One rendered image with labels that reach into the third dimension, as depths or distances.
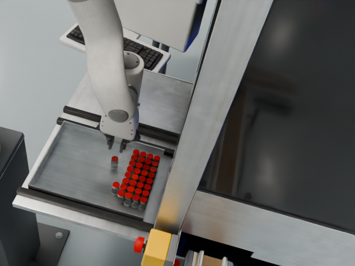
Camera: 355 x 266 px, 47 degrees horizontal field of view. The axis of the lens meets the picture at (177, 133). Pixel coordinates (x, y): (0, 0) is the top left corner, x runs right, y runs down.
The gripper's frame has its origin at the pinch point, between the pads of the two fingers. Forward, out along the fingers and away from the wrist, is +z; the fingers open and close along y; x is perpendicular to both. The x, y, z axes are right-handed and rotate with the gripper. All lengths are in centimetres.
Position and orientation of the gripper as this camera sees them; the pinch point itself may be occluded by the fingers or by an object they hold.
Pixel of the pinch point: (117, 143)
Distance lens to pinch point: 121.7
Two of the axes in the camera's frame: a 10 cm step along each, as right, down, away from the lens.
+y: -9.6, -2.8, 0.0
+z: -1.8, 6.4, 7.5
